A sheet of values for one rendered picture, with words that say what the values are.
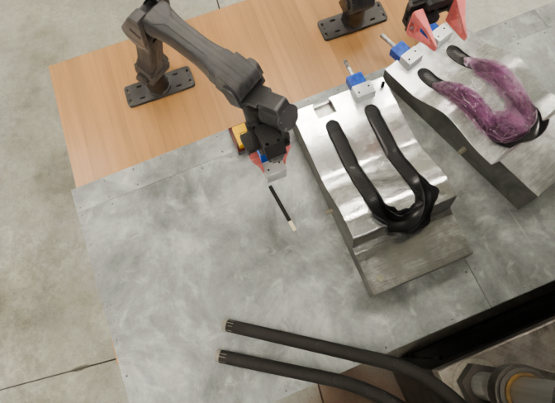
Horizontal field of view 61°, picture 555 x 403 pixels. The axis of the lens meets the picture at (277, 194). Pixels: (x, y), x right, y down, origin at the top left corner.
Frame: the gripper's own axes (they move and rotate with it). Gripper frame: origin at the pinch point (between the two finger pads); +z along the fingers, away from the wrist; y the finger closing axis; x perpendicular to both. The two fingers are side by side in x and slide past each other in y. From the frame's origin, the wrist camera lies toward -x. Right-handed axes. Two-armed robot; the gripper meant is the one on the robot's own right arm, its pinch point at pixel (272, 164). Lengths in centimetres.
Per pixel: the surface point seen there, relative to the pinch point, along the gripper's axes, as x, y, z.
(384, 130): 2.9, 30.3, 5.6
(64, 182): 104, -82, 55
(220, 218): 4.5, -16.7, 14.7
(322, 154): 2.8, 13.1, 5.5
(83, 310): 51, -88, 82
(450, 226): -21.6, 34.1, 20.4
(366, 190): -10.4, 18.3, 9.4
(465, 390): -50, 20, 39
